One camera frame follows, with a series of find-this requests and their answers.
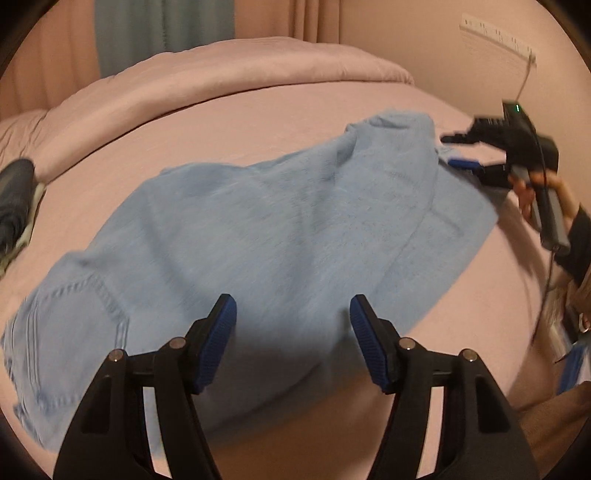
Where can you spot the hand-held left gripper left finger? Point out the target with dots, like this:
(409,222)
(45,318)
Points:
(217,341)

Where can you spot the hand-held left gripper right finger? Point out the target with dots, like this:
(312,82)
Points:
(369,341)

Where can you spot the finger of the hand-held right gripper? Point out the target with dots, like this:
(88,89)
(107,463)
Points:
(461,137)
(466,164)

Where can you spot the light blue denim pants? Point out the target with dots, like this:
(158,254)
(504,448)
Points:
(258,221)

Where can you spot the dark folded denim pants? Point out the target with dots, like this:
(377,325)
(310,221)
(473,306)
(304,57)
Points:
(14,203)

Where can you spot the person's right hand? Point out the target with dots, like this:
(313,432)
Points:
(524,194)

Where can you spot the white power strip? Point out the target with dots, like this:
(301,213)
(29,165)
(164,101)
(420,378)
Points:
(498,37)

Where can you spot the pink bed sheet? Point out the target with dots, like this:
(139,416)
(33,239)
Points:
(152,152)

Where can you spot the light blue printed object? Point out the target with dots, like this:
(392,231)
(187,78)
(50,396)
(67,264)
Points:
(575,369)

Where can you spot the pink curtain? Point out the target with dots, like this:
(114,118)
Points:
(51,50)
(286,18)

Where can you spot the folded dark clothes pile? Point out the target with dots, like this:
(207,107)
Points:
(32,212)

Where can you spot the pink comforter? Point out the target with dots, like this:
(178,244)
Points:
(194,83)

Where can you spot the teal curtain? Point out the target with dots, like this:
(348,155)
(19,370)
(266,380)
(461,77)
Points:
(161,27)

